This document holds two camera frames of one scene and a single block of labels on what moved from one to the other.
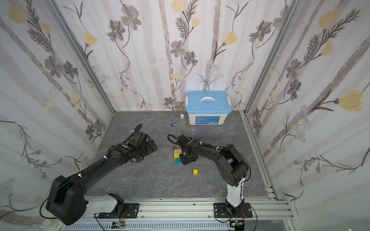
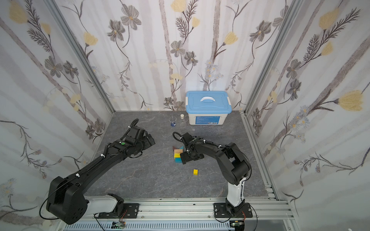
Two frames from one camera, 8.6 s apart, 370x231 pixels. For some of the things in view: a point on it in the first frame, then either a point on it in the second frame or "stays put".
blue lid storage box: (207, 108) stays put
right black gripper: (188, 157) stays put
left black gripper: (151, 149) → (148, 144)
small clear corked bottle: (182, 124) stays put
